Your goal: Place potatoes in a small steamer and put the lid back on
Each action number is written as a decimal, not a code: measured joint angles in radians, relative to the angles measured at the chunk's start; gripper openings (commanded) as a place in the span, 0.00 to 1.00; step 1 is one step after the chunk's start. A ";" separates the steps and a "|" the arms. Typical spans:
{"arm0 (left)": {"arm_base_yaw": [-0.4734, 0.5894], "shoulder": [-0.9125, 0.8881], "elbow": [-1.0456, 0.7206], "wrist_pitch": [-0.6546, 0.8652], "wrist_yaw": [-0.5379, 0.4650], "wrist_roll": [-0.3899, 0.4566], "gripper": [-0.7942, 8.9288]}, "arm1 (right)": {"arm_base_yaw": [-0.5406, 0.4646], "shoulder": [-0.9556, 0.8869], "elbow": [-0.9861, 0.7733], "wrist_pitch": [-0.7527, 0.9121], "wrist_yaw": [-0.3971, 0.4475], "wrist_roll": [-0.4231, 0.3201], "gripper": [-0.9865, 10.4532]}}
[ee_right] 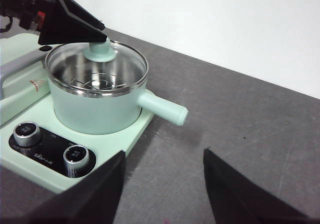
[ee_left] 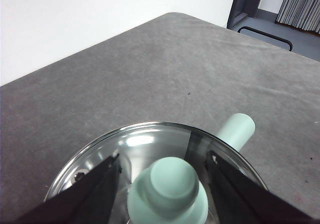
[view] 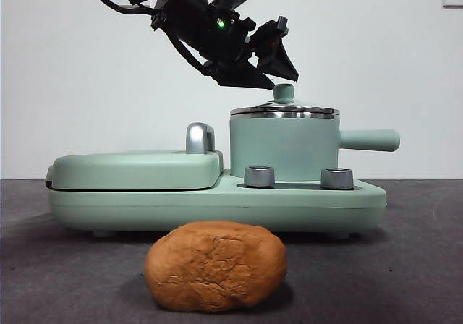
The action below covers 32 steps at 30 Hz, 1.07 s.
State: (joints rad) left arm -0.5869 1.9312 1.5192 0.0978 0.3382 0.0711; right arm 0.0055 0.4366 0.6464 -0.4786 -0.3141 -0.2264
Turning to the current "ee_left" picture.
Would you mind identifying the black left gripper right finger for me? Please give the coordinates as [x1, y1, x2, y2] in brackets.
[205, 150, 320, 224]

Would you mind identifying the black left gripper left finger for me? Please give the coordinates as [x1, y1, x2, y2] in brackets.
[14, 153, 123, 224]

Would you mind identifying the glass lid with green knob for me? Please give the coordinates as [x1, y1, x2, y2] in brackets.
[43, 120, 270, 224]

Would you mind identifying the grey pleated curtain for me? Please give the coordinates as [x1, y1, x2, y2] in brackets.
[274, 0, 320, 35]

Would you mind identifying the black metal tube rail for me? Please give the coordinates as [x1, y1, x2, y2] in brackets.
[237, 25, 293, 52]

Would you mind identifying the dark grey door frame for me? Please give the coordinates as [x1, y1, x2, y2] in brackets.
[226, 0, 278, 30]

